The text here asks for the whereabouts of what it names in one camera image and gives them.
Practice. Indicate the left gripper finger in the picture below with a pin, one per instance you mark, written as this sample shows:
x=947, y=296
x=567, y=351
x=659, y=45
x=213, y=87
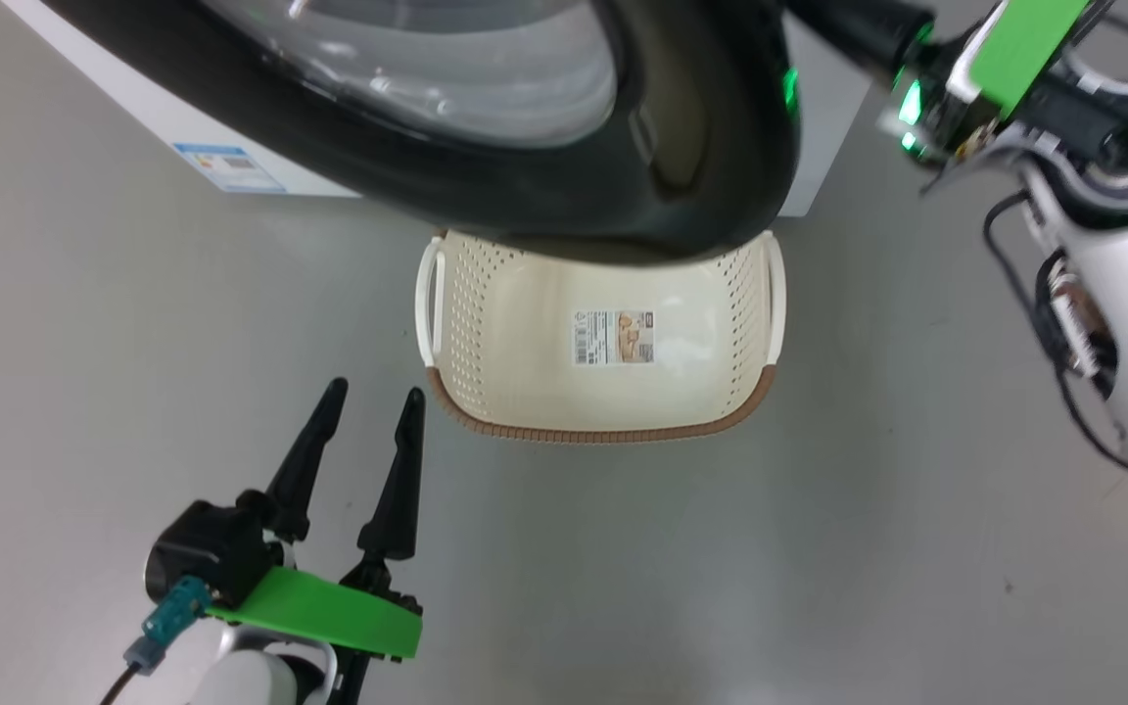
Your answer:
x=305, y=460
x=398, y=490

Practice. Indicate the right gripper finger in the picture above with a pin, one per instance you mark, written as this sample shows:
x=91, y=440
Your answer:
x=868, y=29

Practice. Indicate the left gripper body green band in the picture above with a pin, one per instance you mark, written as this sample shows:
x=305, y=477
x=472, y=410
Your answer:
x=329, y=617

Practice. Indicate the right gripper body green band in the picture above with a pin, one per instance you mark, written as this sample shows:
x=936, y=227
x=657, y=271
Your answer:
x=1024, y=39

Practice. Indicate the black round washing machine door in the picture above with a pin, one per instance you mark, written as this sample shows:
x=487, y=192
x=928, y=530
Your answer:
x=701, y=127

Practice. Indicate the cream perforated laundry basket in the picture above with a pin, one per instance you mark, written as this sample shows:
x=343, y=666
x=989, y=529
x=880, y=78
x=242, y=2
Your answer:
x=525, y=382

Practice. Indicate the paper label in basket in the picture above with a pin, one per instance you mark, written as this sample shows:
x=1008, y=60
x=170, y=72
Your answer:
x=613, y=338

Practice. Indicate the blue energy label sticker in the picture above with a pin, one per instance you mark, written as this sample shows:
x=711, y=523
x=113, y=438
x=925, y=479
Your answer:
x=231, y=168

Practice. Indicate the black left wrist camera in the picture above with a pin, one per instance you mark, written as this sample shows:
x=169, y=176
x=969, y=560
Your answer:
x=207, y=553

